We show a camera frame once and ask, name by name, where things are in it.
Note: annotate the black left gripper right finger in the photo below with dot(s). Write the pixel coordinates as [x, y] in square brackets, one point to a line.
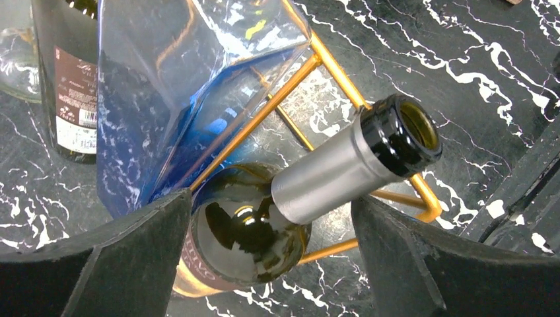
[415, 269]

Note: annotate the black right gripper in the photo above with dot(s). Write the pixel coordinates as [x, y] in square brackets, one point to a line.
[522, 215]

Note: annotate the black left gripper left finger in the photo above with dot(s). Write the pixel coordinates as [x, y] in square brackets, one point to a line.
[123, 268]

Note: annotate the dark olive bottle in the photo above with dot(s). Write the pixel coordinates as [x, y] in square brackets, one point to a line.
[195, 278]

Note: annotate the blue glass bottle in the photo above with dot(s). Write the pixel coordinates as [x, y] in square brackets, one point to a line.
[177, 80]

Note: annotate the clear pear-shaped glass bottle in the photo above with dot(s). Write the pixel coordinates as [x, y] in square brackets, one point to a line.
[19, 58]

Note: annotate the gold wire wine rack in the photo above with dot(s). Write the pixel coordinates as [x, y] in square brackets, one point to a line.
[248, 214]

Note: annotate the dark green wine bottle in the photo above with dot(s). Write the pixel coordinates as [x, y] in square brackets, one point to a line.
[67, 42]

